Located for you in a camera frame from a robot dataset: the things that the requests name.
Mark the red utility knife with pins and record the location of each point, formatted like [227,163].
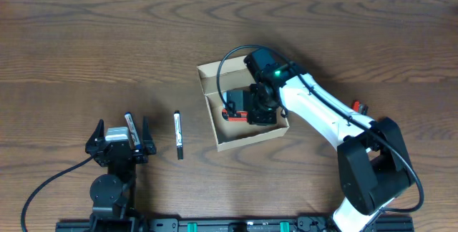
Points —
[238,116]

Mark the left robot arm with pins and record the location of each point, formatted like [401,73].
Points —
[113,194]

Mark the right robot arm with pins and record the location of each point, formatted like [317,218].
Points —
[373,162]

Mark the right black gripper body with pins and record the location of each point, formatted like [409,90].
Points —
[257,114]

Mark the red stapler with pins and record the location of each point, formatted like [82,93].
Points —
[359,107]

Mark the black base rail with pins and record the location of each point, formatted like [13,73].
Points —
[303,223]

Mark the black marker pen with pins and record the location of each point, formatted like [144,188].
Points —
[178,135]

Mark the open cardboard box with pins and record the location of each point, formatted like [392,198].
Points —
[233,75]

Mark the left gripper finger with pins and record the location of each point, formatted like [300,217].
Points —
[91,146]
[147,139]

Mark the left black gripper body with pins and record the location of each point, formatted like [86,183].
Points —
[138,159]

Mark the blue marker pen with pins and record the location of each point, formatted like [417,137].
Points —
[133,130]

